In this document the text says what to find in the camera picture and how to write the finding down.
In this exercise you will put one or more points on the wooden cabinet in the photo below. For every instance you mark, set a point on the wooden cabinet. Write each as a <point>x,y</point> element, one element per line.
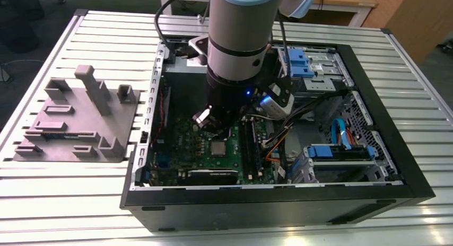
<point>417,23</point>

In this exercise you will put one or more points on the hard disk in blue carrier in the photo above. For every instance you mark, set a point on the hard disk in blue carrier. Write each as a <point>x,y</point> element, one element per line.
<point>319,152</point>

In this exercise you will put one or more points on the RAM stick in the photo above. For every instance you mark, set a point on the RAM stick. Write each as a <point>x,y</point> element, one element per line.
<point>60,136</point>

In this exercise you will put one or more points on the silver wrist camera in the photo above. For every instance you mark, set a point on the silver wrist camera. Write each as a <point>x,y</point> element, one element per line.
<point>199,43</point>

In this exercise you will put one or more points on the CPU socket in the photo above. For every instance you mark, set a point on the CPU socket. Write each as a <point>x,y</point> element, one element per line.
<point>218,157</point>

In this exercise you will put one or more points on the grey metal disk bay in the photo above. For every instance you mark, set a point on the grey metal disk bay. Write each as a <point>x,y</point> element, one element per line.
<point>343,163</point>

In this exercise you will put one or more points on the grey metal drive cage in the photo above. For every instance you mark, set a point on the grey metal drive cage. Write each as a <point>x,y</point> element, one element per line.
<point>318,85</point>

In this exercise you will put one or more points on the blue plastic drive carrier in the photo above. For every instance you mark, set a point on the blue plastic drive carrier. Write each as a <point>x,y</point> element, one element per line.
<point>300,63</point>

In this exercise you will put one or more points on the grey parts rack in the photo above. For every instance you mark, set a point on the grey parts rack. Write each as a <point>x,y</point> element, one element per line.
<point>88,129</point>

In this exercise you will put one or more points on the grey power supply unit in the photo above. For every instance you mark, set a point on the grey power supply unit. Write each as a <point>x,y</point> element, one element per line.
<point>183,89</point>

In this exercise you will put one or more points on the black graphics card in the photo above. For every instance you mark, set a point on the black graphics card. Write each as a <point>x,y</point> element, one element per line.
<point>212,177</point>

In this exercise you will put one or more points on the black PC case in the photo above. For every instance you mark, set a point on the black PC case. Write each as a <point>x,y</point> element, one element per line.
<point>247,211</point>

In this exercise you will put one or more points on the silver CPU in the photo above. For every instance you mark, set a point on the silver CPU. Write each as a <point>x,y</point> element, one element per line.
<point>218,148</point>

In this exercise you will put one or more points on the black RAM slot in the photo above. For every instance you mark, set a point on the black RAM slot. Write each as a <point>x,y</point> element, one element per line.
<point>252,145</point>
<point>244,145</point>
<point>248,145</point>

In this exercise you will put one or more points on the green motherboard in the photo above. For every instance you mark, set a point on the green motherboard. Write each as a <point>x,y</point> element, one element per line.
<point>187,140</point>

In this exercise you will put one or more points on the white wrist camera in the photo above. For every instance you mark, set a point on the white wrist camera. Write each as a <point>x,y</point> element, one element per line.
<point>279,108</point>

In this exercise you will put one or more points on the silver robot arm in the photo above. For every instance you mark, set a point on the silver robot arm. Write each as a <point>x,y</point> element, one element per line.
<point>240,26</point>

